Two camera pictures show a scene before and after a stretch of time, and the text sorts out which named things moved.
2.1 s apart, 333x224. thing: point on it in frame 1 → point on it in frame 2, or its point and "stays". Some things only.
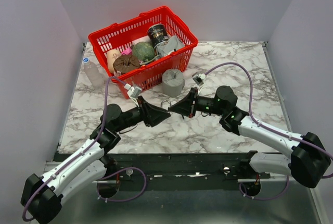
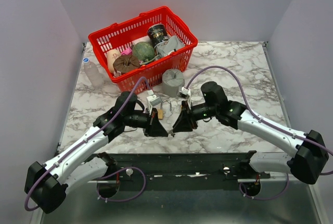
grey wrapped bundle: [170, 45] stays
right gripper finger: [187, 106] → [183, 123]
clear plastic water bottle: [95, 77] stays
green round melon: [143, 50] stays
